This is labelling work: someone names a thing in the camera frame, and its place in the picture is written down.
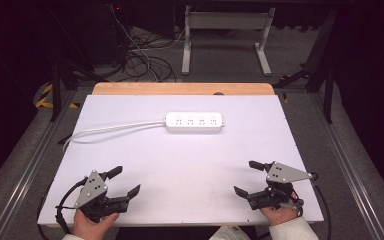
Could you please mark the black metal stand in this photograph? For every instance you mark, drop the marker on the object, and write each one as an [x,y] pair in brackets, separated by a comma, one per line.
[56,90]
[328,90]

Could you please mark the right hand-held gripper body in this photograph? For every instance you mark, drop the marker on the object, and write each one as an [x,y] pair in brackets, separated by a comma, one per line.
[285,174]

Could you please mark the aluminium rail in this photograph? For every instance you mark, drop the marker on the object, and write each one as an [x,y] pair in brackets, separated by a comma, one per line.
[30,166]
[350,173]

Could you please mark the white power strip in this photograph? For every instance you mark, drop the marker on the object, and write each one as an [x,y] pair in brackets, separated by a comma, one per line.
[194,122]

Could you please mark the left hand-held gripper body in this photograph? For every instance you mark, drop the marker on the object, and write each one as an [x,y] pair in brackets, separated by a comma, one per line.
[91,191]

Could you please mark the person's right hand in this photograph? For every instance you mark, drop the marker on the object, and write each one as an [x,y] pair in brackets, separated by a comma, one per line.
[280,215]

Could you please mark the person's white clothing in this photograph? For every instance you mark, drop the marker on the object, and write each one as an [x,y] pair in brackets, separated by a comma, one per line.
[230,233]

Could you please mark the wooden table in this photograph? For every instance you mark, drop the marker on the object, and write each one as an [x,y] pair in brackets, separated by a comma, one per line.
[180,88]

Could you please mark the white board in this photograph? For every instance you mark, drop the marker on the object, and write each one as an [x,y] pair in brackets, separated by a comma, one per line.
[186,163]

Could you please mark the white metal table frame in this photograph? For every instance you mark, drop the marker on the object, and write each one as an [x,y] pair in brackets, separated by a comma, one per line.
[186,50]

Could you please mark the person's left hand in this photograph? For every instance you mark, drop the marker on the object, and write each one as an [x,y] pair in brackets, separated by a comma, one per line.
[88,228]

